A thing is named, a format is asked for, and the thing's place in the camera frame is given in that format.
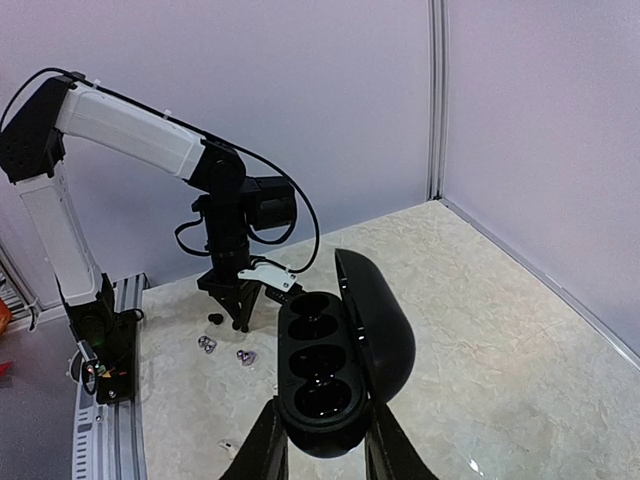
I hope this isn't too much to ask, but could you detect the black earbud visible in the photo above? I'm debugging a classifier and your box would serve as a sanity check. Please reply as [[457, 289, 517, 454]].
[[208, 313, 224, 325]]

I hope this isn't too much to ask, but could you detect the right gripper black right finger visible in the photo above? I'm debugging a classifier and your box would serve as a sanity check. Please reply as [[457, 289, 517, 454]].
[[365, 400, 438, 480]]

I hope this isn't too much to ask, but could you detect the purple silver earbud lower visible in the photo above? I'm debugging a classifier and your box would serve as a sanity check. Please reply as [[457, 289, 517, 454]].
[[198, 335, 217, 354]]

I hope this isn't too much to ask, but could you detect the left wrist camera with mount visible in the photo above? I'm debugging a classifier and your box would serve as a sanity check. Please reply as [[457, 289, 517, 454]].
[[237, 262, 305, 305]]

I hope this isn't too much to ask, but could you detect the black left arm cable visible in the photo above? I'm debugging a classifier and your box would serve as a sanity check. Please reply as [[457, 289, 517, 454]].
[[0, 67, 321, 276]]

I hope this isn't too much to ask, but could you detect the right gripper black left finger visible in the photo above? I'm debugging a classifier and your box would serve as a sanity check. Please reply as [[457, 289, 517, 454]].
[[220, 397, 289, 480]]

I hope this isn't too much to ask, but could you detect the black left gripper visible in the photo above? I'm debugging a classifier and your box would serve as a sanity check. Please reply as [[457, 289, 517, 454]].
[[196, 269, 262, 333]]

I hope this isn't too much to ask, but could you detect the white stem earbud lower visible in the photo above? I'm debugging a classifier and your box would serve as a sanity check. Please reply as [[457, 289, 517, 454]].
[[218, 439, 239, 451]]

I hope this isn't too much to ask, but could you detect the purple silver earbud upper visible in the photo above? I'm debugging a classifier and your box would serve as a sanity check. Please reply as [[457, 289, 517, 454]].
[[236, 350, 258, 367]]

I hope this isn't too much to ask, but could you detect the black earbud charging case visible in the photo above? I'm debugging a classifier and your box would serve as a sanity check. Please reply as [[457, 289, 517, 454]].
[[277, 249, 416, 458]]

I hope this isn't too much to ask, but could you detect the purple silver earbud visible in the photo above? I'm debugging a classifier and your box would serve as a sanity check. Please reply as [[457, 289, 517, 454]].
[[236, 350, 258, 367], [198, 335, 217, 354]]

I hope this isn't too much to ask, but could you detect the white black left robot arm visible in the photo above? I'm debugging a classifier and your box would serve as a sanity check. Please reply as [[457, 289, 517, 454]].
[[1, 139, 211, 319]]

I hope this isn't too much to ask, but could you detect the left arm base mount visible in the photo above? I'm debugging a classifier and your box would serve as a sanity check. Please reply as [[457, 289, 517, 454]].
[[64, 274, 144, 404]]

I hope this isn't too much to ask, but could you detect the aluminium front rail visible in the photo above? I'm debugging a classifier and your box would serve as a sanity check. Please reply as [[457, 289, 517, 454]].
[[65, 274, 148, 479]]

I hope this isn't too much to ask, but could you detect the aluminium left corner post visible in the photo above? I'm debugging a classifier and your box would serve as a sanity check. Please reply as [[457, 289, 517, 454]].
[[426, 0, 449, 201]]

